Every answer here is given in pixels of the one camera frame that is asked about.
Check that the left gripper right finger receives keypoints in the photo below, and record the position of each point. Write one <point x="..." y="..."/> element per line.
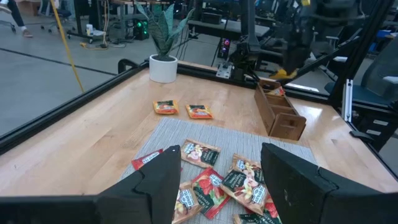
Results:
<point x="298" y="193"/>

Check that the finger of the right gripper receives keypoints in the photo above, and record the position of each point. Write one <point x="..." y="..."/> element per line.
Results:
<point x="301" y="63"/>
<point x="290" y="63"/>

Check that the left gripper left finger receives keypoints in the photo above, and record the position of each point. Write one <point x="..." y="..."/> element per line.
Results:
<point x="149" y="193"/>

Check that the red tea packet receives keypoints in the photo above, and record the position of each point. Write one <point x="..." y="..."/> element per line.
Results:
<point x="271" y="208"/>
<point x="146" y="158"/>
<point x="210" y="191"/>

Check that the wooden compartment organizer box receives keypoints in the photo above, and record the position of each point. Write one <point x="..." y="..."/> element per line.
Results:
<point x="280" y="124"/>

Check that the grey woven placemat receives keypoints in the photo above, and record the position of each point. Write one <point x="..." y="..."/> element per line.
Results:
<point x="174" y="130"/>

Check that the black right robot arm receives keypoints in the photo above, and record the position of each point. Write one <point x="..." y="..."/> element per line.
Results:
<point x="248" y="59"/>

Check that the silver aluminium extrusion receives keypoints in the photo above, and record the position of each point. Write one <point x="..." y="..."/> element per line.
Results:
<point x="347" y="99"/>

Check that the computer with pink lights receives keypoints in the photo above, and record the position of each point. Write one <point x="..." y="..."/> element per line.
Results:
<point x="225" y="48"/>

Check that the black desk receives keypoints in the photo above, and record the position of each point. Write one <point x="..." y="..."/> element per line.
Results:
<point x="227" y="28"/>

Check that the blue grey office chair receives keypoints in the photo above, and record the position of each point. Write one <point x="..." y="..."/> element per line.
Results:
<point x="379" y="74"/>

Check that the snake plant in white pot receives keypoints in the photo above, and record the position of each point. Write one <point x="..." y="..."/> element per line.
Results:
<point x="163" y="70"/>

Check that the computer with green lights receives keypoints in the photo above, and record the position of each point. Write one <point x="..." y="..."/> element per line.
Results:
<point x="141" y="29"/>

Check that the white bottle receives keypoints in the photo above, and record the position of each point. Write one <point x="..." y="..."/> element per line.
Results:
<point x="89" y="30"/>

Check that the black office chair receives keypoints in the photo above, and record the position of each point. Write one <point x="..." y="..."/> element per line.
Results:
<point x="59" y="14"/>

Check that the person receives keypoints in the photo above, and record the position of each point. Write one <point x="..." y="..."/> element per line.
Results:
<point x="15" y="15"/>

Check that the silver mounting bracket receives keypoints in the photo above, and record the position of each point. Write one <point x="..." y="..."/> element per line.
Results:
<point x="224" y="71"/>

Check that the black aluminium table frame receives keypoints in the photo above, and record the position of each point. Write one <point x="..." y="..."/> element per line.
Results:
<point x="62" y="112"/>

